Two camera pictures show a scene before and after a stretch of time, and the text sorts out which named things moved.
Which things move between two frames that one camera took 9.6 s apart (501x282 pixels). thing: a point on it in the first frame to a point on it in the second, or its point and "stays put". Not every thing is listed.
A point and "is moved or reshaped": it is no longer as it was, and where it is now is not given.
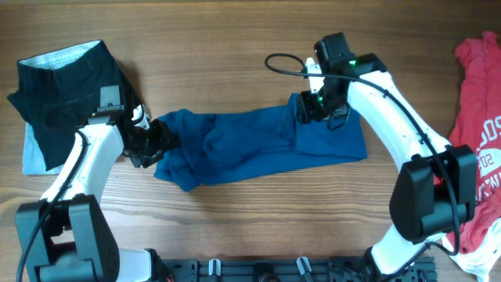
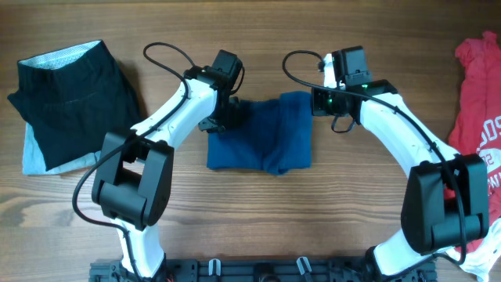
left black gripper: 164,139 to 231,120
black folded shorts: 59,91 stays put
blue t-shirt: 210,147 is moved or reshaped
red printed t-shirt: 477,127 stays put
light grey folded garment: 34,160 stays put
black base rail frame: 290,269 stays put
